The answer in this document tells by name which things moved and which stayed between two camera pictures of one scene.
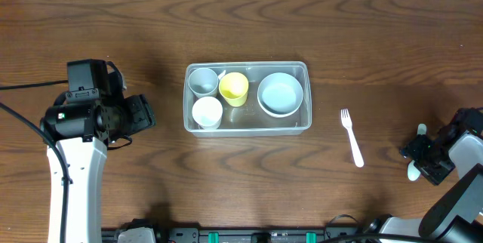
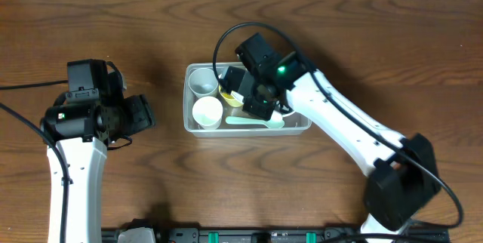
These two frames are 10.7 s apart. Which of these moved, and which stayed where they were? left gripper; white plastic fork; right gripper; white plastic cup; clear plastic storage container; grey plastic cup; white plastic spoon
Moved: white plastic fork; right gripper; white plastic spoon
Stayed: left gripper; white plastic cup; grey plastic cup; clear plastic storage container
